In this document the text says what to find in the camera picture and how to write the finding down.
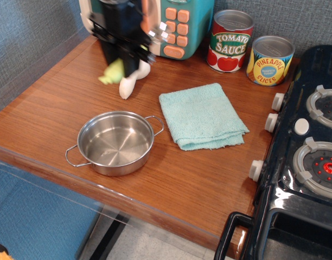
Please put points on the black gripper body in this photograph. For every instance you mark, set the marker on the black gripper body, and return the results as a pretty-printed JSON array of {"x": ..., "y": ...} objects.
[{"x": 132, "y": 25}]

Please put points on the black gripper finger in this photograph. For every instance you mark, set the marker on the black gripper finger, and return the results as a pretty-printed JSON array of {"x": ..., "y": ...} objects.
[
  {"x": 130, "y": 63},
  {"x": 110, "y": 51}
]

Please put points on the yellow-green plush spoon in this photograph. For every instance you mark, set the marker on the yellow-green plush spoon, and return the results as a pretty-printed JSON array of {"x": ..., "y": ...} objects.
[{"x": 113, "y": 73}]

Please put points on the light blue folded cloth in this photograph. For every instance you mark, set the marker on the light blue folded cloth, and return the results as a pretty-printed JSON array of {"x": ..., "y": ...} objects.
[{"x": 202, "y": 118}]

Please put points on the white plush mushroom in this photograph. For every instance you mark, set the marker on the white plush mushroom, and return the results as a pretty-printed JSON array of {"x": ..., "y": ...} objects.
[{"x": 127, "y": 84}]

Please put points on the teal toy microwave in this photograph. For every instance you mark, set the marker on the teal toy microwave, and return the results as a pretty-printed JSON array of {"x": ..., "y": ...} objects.
[{"x": 188, "y": 23}]

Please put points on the stainless steel pot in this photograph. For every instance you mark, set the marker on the stainless steel pot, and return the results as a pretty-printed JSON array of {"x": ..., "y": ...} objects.
[{"x": 115, "y": 143}]

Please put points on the tomato sauce can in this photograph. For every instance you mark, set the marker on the tomato sauce can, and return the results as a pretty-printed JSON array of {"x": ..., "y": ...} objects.
[{"x": 231, "y": 34}]

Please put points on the pineapple slices can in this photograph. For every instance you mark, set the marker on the pineapple slices can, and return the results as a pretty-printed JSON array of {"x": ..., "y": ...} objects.
[{"x": 270, "y": 59}]

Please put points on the black toy stove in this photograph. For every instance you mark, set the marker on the black toy stove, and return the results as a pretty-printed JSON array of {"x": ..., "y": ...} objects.
[{"x": 292, "y": 216}]

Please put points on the orange plush toy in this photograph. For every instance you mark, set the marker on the orange plush toy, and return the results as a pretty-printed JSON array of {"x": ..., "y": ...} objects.
[{"x": 5, "y": 256}]

